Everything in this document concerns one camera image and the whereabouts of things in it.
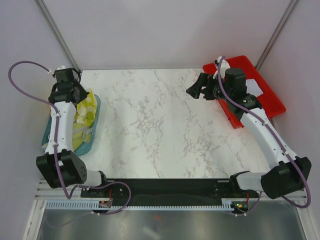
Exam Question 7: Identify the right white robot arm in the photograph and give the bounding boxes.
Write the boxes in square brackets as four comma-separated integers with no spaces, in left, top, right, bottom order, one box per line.
[186,68,312,201]

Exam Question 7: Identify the teal plastic basket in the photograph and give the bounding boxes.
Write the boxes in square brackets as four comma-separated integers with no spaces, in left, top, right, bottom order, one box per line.
[40,93,102,157]

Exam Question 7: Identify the left aluminium frame post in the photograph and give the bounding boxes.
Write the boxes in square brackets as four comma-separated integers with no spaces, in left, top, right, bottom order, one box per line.
[34,0,81,70]

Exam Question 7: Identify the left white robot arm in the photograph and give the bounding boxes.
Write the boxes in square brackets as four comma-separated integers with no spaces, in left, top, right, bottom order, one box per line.
[36,65,110,197]

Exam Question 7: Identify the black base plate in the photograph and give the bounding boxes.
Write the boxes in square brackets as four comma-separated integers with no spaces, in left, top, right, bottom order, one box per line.
[80,178,258,206]

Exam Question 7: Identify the grey slotted cable duct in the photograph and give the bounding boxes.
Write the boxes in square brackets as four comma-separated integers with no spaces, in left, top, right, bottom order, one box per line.
[45,199,244,211]

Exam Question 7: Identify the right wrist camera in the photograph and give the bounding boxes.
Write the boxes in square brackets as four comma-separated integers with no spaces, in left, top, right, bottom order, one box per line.
[214,56,231,74]

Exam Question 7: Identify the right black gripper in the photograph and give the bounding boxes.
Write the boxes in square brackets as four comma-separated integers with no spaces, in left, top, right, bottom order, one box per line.
[186,72,233,102]

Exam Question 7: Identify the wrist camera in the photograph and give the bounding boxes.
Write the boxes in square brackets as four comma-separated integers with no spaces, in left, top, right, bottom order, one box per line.
[214,56,231,74]
[55,65,66,72]

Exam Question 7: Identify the right aluminium frame post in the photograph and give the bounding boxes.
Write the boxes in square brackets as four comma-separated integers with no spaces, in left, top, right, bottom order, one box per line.
[255,0,301,71]

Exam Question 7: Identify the red plastic tray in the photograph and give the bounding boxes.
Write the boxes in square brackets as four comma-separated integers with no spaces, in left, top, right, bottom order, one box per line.
[202,55,286,129]

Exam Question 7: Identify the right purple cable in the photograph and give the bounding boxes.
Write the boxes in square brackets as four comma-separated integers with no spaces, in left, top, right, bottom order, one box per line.
[216,55,312,209]

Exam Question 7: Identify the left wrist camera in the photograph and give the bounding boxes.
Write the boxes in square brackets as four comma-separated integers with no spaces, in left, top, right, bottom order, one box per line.
[55,65,66,72]

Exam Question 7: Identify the light blue towel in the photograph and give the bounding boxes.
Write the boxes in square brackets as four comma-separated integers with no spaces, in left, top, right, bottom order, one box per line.
[245,78,264,97]

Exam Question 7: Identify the green frog pattern towel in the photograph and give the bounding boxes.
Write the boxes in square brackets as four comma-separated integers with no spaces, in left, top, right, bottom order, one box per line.
[74,88,98,127]

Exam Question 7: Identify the aluminium frame post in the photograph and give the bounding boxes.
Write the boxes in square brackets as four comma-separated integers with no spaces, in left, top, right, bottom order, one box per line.
[34,0,81,70]
[255,0,301,71]

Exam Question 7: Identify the grey green towel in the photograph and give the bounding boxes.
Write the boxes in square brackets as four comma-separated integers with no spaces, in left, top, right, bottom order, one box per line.
[72,123,93,150]

